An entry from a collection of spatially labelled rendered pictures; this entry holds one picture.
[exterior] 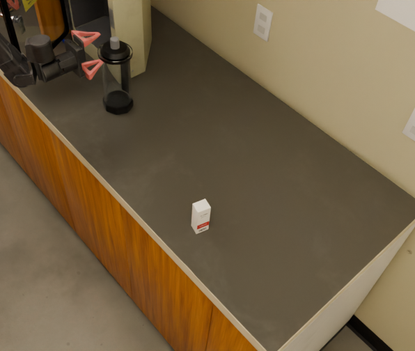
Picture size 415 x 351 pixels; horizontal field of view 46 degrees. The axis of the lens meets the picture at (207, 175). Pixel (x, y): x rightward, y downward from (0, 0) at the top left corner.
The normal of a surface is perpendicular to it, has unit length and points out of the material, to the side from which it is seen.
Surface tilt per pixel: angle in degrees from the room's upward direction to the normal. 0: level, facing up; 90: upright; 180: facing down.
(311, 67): 90
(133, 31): 90
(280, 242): 0
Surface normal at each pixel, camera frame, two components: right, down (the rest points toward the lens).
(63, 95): 0.06, -0.63
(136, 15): 0.66, 0.60
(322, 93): -0.74, 0.49
